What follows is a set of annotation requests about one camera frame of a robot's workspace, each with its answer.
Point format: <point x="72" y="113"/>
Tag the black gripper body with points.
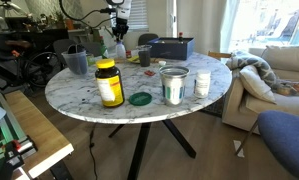
<point x="120" y="29"/>

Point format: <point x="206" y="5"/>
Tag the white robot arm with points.
<point x="123" y="8"/>

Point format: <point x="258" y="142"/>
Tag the white bottle blue cap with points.
<point x="120" y="50"/>

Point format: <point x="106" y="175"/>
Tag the green glass bottle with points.
<point x="104" y="51"/>

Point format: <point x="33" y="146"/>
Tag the small white cap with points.
<point x="162" y="63"/>

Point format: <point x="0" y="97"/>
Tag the brown bottle yellow cap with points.
<point x="108" y="79"/>

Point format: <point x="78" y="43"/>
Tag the dark bottle in box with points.
<point x="180" y="37"/>

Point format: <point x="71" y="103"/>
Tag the white pill bottle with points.
<point x="202" y="83"/>

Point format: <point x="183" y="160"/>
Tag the window blind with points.
<point x="137" y="15"/>

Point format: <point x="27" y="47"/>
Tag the dark chair behind table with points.
<point x="145" y="39"/>

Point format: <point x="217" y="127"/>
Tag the small red jar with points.
<point x="128" y="54"/>

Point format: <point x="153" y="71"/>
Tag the yellow plate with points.
<point x="134" y="59"/>

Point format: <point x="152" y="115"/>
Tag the dark smoothie cup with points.
<point x="144" y="55"/>

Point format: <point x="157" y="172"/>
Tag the navy blue box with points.
<point x="171" y="48"/>

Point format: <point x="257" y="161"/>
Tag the orange container on shelf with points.
<point x="69" y="24"/>

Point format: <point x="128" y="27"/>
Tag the small red packet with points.
<point x="149" y="73"/>

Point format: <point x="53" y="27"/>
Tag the clear plastic measuring jug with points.
<point x="75" y="58"/>

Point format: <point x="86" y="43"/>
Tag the round marble table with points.
<point x="79" y="98"/>

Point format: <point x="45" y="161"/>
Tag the potted plant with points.
<point x="59" y="19"/>

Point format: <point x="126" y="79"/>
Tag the grey office chair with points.
<point x="61" y="46"/>

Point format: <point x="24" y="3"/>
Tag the green round lid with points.
<point x="140" y="99"/>

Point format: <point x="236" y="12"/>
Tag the black bicycle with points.
<point x="34" y="69"/>

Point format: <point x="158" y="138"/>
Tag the grey patterned blanket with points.
<point x="240" y="59"/>

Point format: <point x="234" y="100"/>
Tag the white cushion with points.
<point x="255" y="85"/>

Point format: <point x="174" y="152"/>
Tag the wooden side table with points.
<point x="52" y="145"/>

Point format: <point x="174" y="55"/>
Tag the green clamp tool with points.
<point x="15" y="144"/>

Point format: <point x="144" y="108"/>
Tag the white paper on floor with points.
<point x="238" y="148"/>

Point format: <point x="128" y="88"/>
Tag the beige sofa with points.
<point x="241" y="108"/>

